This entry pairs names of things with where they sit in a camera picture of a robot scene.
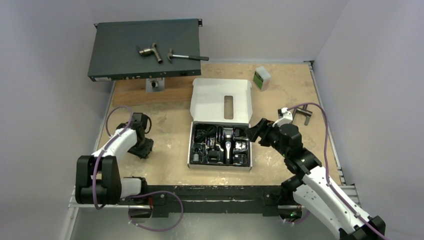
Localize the white hair clipper kit box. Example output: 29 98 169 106
190 78 253 172

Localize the small black comb guard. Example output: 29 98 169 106
207 149 223 164

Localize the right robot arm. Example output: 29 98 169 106
246 118 386 240

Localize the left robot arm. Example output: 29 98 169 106
74 112 154 207

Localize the black silver hair clipper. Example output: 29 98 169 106
222 127 234 165

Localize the metal clamp tool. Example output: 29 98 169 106
292 104 313 126

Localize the black plastic insert tray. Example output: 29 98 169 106
187 122 253 171

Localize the small oil bottle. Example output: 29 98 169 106
193 150 199 163

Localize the white foam block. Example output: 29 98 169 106
252 66 272 92

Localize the wooden board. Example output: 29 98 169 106
111 76 196 107

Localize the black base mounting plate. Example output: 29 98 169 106
120 185 306 220

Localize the metal pipe tee fitting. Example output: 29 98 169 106
136 42 163 64

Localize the small claw hammer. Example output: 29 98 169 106
167 48 210 63

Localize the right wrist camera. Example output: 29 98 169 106
275 107 293 127

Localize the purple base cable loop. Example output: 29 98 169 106
128 191 185 233

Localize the black charging cable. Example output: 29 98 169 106
194 127 216 143

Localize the small metal bracket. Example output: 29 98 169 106
145 77 165 93

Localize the dark rack-mount equipment case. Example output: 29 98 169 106
87 18 203 82

